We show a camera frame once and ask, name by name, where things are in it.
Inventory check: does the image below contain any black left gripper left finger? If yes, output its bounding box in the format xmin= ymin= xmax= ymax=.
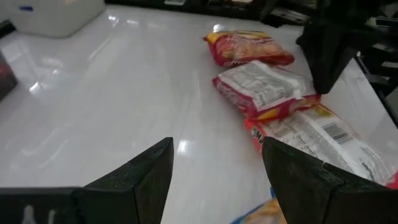
xmin=0 ymin=136 xmax=174 ymax=224

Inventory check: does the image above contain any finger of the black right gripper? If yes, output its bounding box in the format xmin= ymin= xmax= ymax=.
xmin=297 ymin=27 xmax=364 ymax=95

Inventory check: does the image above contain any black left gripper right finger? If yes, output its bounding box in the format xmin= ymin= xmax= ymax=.
xmin=262 ymin=136 xmax=398 ymax=224

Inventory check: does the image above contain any blue soy sauce noodle packet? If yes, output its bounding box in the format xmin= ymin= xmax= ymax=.
xmin=231 ymin=186 xmax=289 ymax=224

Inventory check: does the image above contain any orange Maruchan noodle packet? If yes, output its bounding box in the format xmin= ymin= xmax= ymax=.
xmin=203 ymin=30 xmax=295 ymax=68
xmin=244 ymin=104 xmax=398 ymax=190

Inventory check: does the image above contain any red Maruchan noodle packet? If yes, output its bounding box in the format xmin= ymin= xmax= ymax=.
xmin=213 ymin=60 xmax=322 ymax=121

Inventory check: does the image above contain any dark grey plastic bin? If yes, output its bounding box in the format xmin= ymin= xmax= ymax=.
xmin=0 ymin=51 xmax=19 ymax=101

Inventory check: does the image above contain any white plastic bin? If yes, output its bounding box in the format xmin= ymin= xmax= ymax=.
xmin=0 ymin=0 xmax=106 ymax=39

